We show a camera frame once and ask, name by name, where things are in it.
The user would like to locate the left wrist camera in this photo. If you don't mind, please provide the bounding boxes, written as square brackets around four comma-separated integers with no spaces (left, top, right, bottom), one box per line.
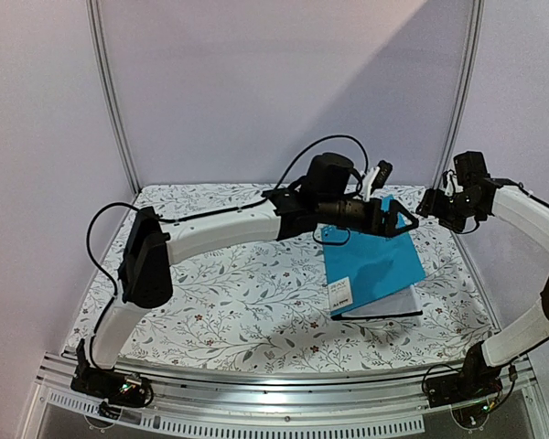
[304,152,393,202]

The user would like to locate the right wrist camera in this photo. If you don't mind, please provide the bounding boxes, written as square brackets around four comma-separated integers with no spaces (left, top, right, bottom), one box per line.
[442,151,490,196]

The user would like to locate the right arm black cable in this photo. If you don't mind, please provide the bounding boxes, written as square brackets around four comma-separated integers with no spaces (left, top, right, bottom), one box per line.
[502,180,549,220]

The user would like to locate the right aluminium frame post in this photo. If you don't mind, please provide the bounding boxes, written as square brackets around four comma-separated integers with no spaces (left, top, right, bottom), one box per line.
[431,0,485,188]

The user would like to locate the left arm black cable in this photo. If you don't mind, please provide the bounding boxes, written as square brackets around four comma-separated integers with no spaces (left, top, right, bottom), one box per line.
[85,133,368,358]

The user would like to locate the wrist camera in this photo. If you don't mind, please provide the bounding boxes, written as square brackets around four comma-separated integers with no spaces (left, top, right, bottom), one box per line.
[304,152,393,202]
[442,151,490,196]

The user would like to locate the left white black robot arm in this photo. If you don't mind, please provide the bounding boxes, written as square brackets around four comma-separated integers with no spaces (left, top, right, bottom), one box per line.
[70,187,419,408]

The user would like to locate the perforated white cable tray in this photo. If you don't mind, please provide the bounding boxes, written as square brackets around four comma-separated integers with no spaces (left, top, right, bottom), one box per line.
[37,391,427,438]

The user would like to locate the left aluminium frame post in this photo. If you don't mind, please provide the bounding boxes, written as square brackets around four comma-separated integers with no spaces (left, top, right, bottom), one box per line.
[85,0,142,195]

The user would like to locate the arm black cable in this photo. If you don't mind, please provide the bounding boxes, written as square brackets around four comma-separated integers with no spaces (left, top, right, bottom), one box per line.
[502,180,549,220]
[85,133,368,358]

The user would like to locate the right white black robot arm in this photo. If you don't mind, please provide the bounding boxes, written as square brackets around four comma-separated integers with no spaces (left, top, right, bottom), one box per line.
[415,175,549,400]

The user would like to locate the floral patterned tablecloth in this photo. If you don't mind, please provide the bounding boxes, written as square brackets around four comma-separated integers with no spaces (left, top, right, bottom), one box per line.
[62,183,509,377]

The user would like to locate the aluminium frame post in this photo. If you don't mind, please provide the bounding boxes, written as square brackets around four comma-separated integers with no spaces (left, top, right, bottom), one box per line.
[85,0,142,195]
[431,0,485,188]

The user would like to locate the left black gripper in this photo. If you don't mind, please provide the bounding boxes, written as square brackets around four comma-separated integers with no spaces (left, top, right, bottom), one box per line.
[318,196,418,236]

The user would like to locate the aluminium mounting rail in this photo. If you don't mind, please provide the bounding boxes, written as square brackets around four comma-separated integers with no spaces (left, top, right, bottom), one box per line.
[35,351,537,412]

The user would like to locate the black clip folder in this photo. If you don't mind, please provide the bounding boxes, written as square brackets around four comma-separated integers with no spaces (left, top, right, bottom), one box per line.
[320,193,427,321]

